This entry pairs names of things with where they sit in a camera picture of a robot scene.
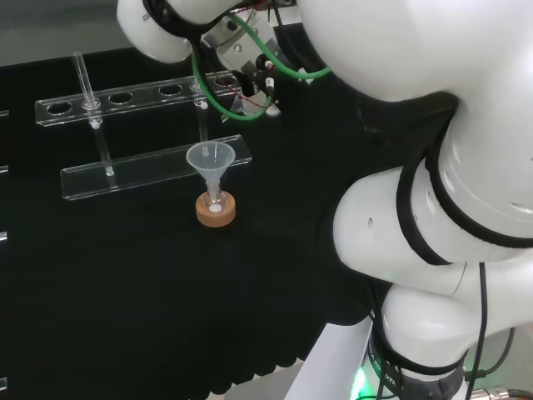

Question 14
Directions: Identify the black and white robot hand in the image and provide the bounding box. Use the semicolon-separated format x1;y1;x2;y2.
202;15;316;118

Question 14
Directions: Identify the clear glass weighing funnel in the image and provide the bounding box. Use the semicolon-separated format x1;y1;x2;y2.
219;85;251;124

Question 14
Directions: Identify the clear plastic funnel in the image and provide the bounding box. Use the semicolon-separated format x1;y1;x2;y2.
185;141;237;197

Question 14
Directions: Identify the small glass round-bottom flask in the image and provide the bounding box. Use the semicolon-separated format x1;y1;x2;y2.
202;182;228;216

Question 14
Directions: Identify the clear acrylic funnel stand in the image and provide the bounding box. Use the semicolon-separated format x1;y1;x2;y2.
34;50;253;203

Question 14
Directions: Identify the black bench cloth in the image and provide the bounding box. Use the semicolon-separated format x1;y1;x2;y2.
0;22;459;395

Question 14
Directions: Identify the green cable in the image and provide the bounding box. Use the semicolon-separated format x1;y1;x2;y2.
192;12;333;123

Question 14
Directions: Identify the brown cork ring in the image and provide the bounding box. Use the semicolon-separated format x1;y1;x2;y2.
195;192;237;228

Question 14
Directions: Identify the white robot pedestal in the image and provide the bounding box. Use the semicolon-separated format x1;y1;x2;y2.
286;320;374;400

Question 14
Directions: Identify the thin black cable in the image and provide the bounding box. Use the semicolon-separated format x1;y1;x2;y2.
461;261;517;400

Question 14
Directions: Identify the grey braided cable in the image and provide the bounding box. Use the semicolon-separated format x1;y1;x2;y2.
470;385;533;400

